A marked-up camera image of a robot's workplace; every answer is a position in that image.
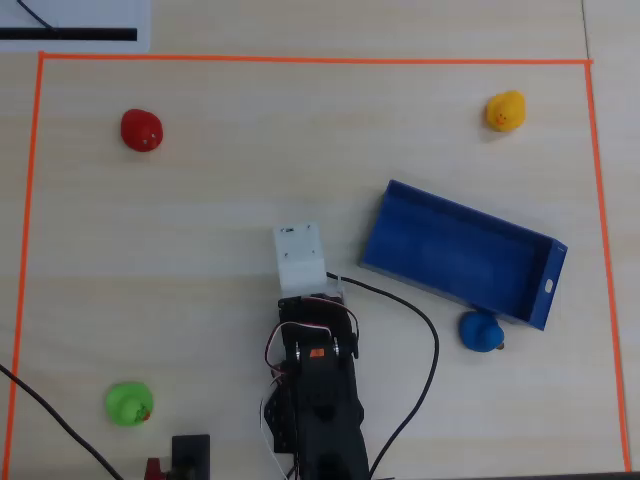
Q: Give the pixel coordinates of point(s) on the blue plastic box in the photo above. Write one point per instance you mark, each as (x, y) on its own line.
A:
(450, 250)

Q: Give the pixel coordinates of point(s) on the green rubber duck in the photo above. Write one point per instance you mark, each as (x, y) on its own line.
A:
(127, 404)

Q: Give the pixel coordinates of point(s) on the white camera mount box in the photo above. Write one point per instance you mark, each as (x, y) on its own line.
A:
(300, 255)

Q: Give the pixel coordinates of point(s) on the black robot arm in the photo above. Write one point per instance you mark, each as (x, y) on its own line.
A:
(325, 400)

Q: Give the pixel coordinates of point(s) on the black strip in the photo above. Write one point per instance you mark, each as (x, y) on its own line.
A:
(90, 34)

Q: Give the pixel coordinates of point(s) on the yellow rubber duck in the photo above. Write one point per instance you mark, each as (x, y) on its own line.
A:
(506, 111)

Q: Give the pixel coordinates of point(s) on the white board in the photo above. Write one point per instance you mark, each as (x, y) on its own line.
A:
(75, 15)

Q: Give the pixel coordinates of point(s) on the blue rubber duck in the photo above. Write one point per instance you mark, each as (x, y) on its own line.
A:
(480, 332)

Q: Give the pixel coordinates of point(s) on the orange tape strip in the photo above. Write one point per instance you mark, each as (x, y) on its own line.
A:
(25, 240)
(300, 59)
(605, 250)

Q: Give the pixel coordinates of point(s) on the red rubber duck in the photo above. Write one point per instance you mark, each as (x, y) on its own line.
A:
(141, 129)

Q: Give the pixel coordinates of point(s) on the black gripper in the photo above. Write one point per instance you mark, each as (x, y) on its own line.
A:
(316, 299)

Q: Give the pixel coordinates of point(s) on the black clamp block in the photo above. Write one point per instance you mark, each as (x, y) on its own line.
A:
(191, 450)

